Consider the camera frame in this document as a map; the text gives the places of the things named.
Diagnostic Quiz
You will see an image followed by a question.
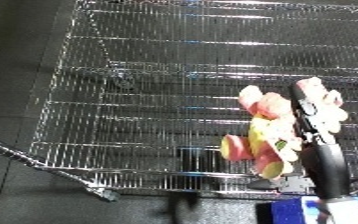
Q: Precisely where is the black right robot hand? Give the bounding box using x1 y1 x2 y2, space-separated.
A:
287 79 355 202

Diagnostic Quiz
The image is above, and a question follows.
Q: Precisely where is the pink and yellow soft toy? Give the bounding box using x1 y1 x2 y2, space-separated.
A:
218 77 350 181

